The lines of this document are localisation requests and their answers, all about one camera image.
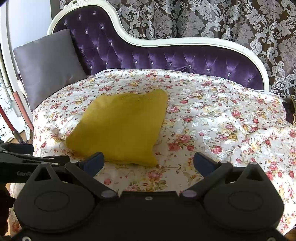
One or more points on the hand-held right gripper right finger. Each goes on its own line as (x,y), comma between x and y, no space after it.
(203,163)

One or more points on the mustard yellow sweater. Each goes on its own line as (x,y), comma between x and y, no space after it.
(120,127)

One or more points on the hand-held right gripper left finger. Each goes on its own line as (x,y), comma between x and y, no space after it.
(94,163)

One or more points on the dark tasselled cushion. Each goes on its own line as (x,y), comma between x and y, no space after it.
(290,111)

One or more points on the red stick vacuum cleaner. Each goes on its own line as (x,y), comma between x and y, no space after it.
(9,125)

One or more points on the damask patterned curtain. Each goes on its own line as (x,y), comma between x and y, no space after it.
(208,18)

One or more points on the floral blanket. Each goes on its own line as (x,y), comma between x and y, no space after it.
(208,129)

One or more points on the white stickered cabinet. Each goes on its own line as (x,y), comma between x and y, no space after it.
(5,69)

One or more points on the purple tufted sofa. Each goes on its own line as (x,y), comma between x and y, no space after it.
(138,46)

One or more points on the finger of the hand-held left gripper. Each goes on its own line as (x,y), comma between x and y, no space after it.
(18,148)
(46,160)

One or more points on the grey pillow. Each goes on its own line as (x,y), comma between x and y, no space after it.
(48,67)

